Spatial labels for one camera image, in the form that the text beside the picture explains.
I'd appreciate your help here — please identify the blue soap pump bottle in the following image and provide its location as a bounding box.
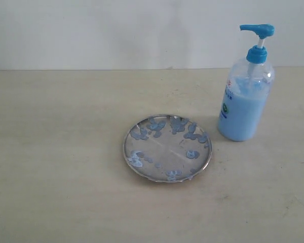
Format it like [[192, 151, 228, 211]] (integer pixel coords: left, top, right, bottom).
[[217, 24, 275, 142]]

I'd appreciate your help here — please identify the round steel plate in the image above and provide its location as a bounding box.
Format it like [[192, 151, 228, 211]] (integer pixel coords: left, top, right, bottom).
[[123, 114, 212, 183]]

